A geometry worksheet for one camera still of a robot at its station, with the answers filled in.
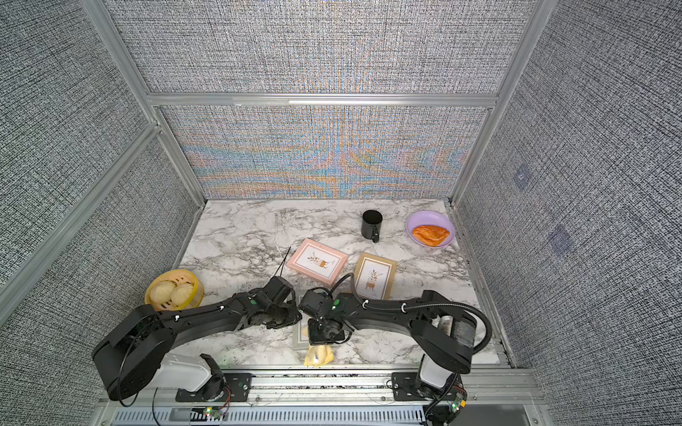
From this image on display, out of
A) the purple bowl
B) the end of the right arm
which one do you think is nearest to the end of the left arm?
the end of the right arm

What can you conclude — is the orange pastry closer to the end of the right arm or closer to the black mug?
the black mug

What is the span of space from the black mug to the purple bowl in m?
0.14

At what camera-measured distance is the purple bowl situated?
3.46ft

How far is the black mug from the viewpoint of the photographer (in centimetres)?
103
